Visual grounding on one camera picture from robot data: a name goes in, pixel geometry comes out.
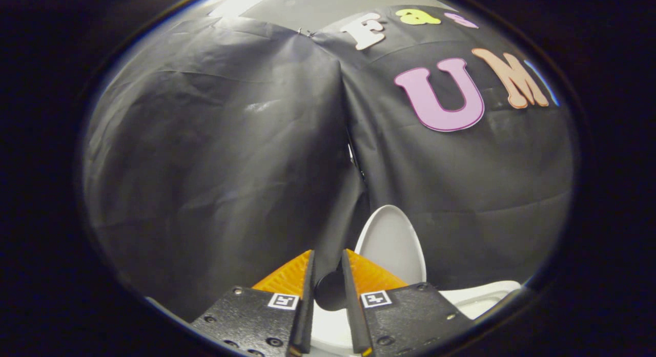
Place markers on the white toilet lid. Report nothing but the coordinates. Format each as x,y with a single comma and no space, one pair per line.
392,244

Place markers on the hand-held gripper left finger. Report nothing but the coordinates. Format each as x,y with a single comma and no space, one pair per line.
306,316

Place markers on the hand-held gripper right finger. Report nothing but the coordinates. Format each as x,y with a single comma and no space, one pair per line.
356,321

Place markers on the black backdrop cloth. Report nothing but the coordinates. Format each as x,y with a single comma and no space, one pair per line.
215,167

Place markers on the white toilet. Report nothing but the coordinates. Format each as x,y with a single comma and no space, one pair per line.
482,295

